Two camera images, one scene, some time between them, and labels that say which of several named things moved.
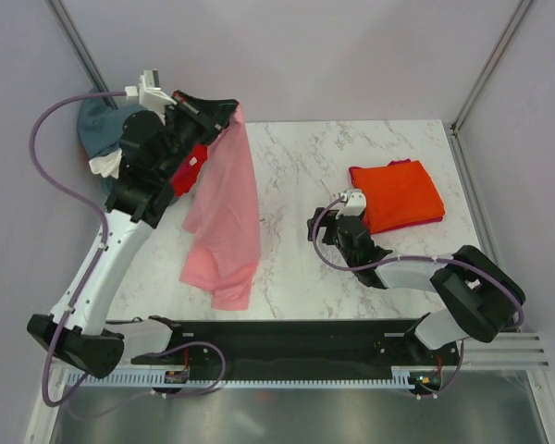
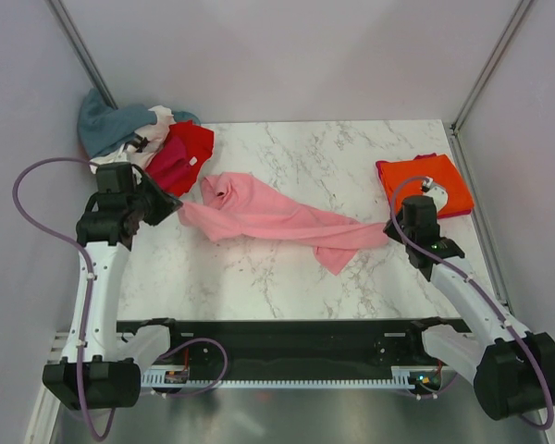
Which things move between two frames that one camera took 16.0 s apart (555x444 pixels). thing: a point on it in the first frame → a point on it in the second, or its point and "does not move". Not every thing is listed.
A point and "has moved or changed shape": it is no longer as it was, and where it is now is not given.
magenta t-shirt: x=432 y=220 → x=467 y=212
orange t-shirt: x=397 y=194 → x=404 y=178
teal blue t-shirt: x=101 y=128 does not move
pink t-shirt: x=224 y=221 has moved or changed shape
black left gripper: x=210 y=116 → x=166 y=204
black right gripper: x=326 y=219 → x=391 y=229
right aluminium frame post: x=493 y=62 does not move
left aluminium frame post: x=69 y=32 does not move
